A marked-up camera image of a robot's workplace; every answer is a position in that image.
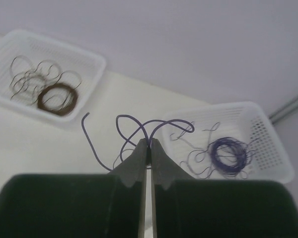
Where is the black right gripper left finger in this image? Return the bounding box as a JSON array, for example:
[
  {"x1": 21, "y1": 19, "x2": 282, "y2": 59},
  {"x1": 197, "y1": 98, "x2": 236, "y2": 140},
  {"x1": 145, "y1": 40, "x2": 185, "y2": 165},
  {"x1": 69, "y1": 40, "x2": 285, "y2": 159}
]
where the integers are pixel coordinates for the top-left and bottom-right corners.
[{"x1": 0, "y1": 139, "x2": 148, "y2": 238}]

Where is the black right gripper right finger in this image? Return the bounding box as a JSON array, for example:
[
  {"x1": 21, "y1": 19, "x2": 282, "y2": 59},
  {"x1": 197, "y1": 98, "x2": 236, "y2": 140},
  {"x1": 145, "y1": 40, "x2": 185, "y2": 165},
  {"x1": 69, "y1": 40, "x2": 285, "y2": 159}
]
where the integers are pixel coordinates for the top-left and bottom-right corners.
[{"x1": 150, "y1": 139, "x2": 298, "y2": 238}]

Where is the white rectangular basket right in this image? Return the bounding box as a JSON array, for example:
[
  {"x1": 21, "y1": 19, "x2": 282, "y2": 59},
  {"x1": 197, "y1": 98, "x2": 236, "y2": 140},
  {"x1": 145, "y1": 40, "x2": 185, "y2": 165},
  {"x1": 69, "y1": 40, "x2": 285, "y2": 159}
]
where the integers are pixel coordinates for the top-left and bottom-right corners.
[{"x1": 162, "y1": 102, "x2": 295, "y2": 184}]

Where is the white rectangular basket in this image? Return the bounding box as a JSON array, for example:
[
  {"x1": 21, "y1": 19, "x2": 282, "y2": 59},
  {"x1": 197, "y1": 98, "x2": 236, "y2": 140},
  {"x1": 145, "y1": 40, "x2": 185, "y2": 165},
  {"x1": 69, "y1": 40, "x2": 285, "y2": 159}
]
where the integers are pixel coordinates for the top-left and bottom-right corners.
[
  {"x1": 162, "y1": 102, "x2": 295, "y2": 184},
  {"x1": 0, "y1": 30, "x2": 106, "y2": 124}
]

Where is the white rectangular basket left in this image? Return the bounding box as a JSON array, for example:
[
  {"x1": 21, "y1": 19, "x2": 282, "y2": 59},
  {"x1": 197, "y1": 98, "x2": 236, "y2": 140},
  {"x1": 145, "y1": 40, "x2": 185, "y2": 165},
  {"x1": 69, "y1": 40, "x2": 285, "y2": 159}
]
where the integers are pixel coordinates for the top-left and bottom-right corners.
[{"x1": 0, "y1": 30, "x2": 106, "y2": 124}]

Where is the loose brown wire in basket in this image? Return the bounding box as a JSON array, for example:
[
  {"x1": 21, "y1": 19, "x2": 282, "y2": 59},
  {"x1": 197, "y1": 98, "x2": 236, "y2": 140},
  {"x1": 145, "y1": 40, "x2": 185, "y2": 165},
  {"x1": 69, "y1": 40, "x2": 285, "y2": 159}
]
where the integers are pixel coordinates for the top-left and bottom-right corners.
[{"x1": 9, "y1": 71, "x2": 44, "y2": 106}]

